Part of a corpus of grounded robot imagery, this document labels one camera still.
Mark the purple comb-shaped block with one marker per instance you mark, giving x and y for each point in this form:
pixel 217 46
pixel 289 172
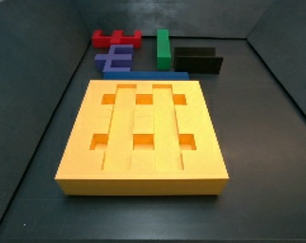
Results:
pixel 117 60

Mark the black block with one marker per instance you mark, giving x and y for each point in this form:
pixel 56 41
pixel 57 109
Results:
pixel 196 60

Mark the green long block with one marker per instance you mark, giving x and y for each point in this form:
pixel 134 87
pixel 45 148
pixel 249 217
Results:
pixel 162 50

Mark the red comb-shaped block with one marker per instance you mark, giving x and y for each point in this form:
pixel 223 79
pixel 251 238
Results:
pixel 101 40

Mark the yellow slotted board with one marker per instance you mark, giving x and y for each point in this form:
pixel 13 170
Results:
pixel 142 141

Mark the blue long block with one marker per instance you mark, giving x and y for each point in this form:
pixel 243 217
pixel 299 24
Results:
pixel 145 75

